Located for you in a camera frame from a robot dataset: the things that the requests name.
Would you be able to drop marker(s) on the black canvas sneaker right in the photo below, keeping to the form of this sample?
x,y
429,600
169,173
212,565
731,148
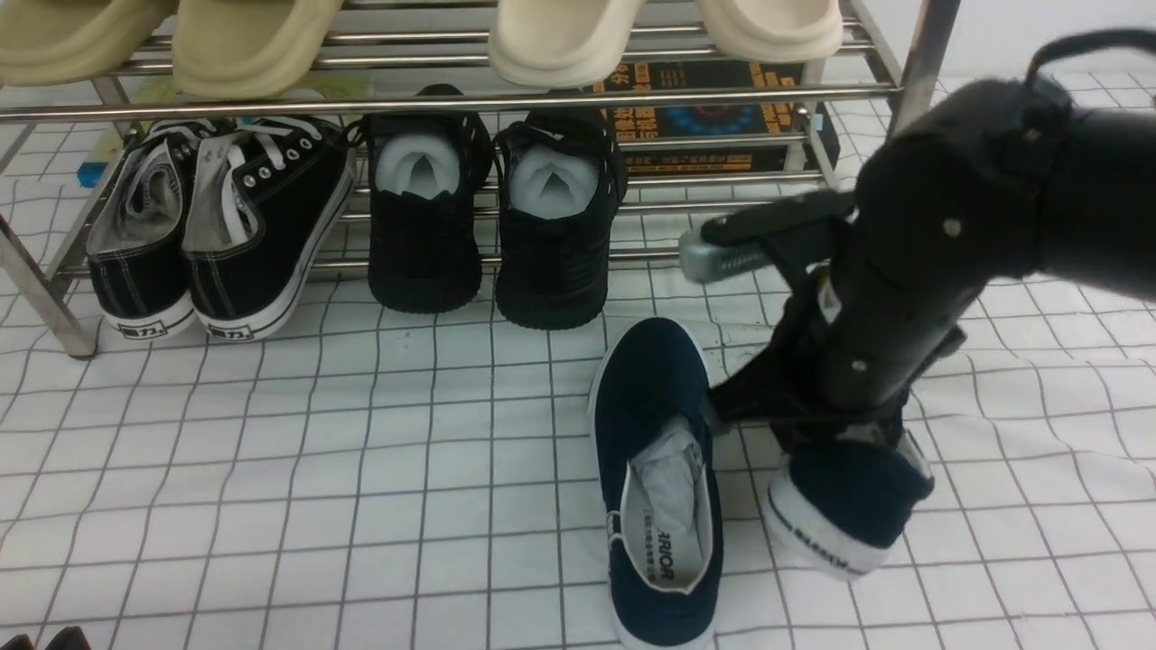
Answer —
x,y
265,195

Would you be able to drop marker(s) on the white grid tablecloth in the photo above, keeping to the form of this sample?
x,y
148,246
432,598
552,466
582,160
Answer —
x,y
366,479

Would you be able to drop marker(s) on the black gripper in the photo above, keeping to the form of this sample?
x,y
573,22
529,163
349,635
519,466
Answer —
x,y
804,235

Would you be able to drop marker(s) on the black canvas sneaker left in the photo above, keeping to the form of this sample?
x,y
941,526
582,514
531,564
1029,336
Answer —
x,y
133,248

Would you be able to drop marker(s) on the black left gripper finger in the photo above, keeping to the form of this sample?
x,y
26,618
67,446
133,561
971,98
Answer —
x,y
18,642

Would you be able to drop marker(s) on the black knit sneaker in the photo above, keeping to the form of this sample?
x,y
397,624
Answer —
x,y
424,170
562,183

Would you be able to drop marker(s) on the black box with orange print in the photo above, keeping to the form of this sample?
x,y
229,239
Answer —
x,y
669,141

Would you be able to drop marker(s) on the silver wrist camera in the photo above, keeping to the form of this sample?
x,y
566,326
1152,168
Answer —
x,y
702,262

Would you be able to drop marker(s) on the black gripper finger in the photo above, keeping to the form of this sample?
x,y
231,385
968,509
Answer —
x,y
69,638

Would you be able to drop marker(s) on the olive green slipper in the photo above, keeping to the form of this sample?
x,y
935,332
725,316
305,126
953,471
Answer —
x,y
240,50
46,43

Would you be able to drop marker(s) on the navy slip-on shoe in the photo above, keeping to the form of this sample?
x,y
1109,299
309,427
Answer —
x,y
841,505
654,459

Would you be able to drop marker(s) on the olive green slipper right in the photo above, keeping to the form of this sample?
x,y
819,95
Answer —
x,y
240,50

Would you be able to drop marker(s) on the black knit sneaker left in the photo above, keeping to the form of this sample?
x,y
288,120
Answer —
x,y
424,170

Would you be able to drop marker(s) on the olive green slipper left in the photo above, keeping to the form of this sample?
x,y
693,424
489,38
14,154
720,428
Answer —
x,y
46,43

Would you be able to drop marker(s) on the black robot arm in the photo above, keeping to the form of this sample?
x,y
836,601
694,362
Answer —
x,y
741,365

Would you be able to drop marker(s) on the cream slipper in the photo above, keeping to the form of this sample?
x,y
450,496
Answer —
x,y
560,44
774,31

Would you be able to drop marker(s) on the black knit sneaker right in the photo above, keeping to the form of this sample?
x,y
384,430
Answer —
x,y
562,183

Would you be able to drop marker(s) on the cream slipper left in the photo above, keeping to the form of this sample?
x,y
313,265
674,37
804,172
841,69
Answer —
x,y
560,44

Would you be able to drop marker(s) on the cream slipper right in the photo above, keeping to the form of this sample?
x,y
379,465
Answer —
x,y
774,31

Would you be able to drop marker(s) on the black canvas sneaker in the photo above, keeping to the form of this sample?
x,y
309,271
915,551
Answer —
x,y
133,248
265,195

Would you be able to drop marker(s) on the silver metal shoe rack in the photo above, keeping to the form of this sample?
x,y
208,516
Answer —
x,y
908,89

